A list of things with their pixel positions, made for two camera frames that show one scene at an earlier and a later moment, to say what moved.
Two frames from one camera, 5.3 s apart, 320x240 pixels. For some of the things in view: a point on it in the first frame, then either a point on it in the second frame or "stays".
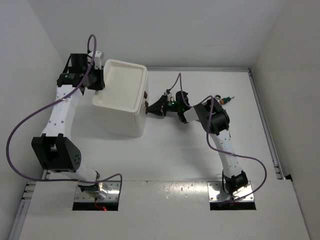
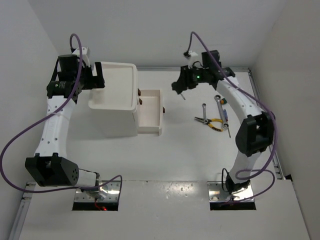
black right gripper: x=159 y=108 -> x=185 y=81
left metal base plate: x=113 y=188 stays
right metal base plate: x=214 y=189 stays
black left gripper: x=100 y=85 stays
